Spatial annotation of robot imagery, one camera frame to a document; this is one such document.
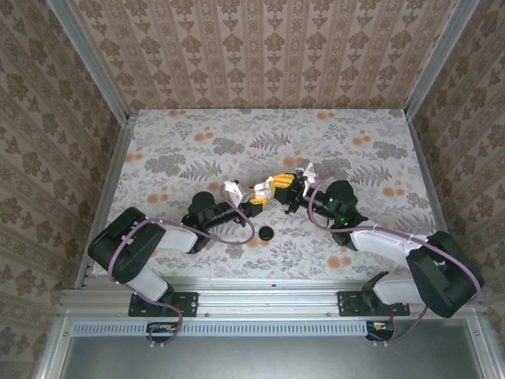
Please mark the white charging case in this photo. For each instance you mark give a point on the white charging case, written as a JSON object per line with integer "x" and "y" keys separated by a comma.
{"x": 263, "y": 192}

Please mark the black round cap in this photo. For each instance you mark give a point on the black round cap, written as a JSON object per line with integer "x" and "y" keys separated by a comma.
{"x": 266, "y": 233}

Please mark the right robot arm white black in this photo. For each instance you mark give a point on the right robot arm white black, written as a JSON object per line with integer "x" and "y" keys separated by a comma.
{"x": 434, "y": 276}

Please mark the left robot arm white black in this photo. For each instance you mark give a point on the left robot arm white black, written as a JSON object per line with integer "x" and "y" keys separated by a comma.
{"x": 118, "y": 252}

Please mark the floral patterned table cover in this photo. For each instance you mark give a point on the floral patterned table cover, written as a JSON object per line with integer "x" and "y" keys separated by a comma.
{"x": 236, "y": 130}

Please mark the black controller board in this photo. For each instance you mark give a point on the black controller board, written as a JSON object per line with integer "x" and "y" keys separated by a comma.
{"x": 161, "y": 332}
{"x": 380, "y": 331}

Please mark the grey metal panel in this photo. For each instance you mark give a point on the grey metal panel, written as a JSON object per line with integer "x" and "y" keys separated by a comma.
{"x": 276, "y": 359}

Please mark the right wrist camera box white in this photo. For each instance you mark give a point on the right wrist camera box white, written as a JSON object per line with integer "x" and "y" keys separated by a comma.
{"x": 307, "y": 171}

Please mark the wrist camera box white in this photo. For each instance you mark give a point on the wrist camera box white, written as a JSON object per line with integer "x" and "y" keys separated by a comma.
{"x": 307, "y": 171}
{"x": 232, "y": 192}

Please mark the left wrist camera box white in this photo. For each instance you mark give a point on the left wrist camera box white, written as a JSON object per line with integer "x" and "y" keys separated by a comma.
{"x": 232, "y": 192}

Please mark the aluminium side rail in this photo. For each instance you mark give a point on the aluminium side rail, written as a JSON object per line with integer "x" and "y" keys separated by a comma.
{"x": 109, "y": 197}
{"x": 422, "y": 158}

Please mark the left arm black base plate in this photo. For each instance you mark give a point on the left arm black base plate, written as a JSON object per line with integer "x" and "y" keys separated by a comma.
{"x": 185, "y": 304}

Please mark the aluminium mounting rail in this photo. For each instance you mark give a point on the aluminium mounting rail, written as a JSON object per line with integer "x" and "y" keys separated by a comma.
{"x": 268, "y": 302}

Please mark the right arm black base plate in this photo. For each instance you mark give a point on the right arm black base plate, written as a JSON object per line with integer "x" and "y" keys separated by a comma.
{"x": 349, "y": 304}

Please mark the aluminium frame post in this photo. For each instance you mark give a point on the aluminium frame post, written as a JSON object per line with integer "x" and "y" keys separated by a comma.
{"x": 439, "y": 59}
{"x": 89, "y": 59}

